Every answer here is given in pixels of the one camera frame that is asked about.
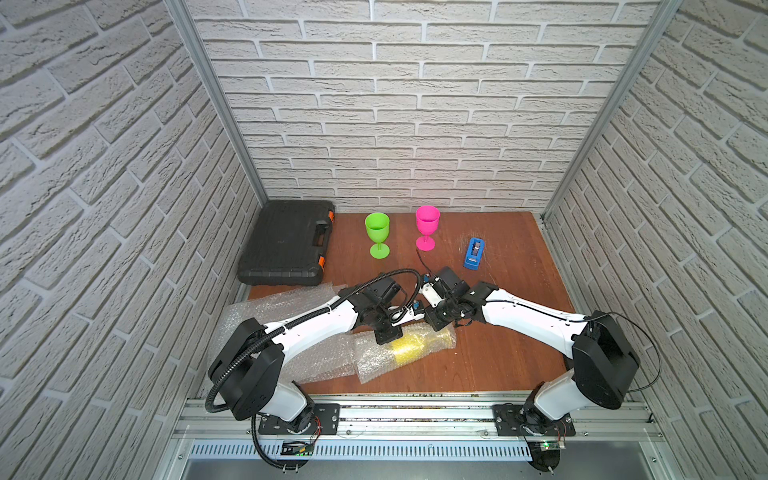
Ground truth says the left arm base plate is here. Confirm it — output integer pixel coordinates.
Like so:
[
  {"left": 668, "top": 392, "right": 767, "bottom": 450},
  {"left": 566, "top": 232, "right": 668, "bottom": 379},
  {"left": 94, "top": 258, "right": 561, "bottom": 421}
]
[{"left": 258, "top": 403, "right": 341, "bottom": 436}]

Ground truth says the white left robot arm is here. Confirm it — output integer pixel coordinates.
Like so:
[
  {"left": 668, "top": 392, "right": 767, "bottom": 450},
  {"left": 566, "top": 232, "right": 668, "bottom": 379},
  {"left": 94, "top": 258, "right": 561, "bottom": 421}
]
[{"left": 205, "top": 288, "right": 426, "bottom": 432}]

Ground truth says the blue tape dispenser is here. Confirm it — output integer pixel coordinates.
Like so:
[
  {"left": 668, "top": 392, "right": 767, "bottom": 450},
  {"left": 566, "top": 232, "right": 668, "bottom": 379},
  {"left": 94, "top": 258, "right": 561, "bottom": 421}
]
[{"left": 463, "top": 237, "right": 485, "bottom": 271}]

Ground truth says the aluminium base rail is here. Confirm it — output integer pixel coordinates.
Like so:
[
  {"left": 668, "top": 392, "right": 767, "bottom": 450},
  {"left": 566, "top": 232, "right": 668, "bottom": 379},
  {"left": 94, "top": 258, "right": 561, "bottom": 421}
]
[{"left": 171, "top": 392, "right": 665, "bottom": 462}]

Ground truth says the yellow plastic wine glass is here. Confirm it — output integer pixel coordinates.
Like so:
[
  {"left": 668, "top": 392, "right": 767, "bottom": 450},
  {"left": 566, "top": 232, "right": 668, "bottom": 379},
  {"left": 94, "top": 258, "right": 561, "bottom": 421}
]
[{"left": 388, "top": 324, "right": 457, "bottom": 367}]

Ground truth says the black plastic tool case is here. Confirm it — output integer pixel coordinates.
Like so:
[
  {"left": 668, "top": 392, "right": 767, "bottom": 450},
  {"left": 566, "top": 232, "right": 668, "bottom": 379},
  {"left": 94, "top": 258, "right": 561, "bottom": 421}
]
[{"left": 237, "top": 200, "right": 335, "bottom": 286}]

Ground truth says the green plastic wine glass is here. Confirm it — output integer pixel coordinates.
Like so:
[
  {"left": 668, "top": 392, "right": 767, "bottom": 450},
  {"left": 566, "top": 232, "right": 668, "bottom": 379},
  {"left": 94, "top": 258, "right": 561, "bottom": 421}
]
[{"left": 365, "top": 212, "right": 390, "bottom": 260}]

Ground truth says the pink plastic wine glass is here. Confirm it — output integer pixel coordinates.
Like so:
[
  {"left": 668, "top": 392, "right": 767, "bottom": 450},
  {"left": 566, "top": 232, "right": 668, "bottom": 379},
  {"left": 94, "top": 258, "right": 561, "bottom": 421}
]
[{"left": 416, "top": 205, "right": 440, "bottom": 251}]

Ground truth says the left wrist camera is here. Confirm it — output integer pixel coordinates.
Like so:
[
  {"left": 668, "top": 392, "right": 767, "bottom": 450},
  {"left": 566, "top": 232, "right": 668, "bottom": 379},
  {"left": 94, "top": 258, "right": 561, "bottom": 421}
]
[{"left": 361, "top": 278, "right": 402, "bottom": 309}]

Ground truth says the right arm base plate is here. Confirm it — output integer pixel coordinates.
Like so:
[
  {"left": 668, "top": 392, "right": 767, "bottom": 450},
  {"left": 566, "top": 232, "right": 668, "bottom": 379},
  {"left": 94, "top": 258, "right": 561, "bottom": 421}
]
[{"left": 491, "top": 403, "right": 576, "bottom": 438}]

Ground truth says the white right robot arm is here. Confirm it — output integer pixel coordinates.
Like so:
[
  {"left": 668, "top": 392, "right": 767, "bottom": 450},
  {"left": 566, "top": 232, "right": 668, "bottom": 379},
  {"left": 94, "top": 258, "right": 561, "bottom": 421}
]
[{"left": 421, "top": 282, "right": 640, "bottom": 430}]

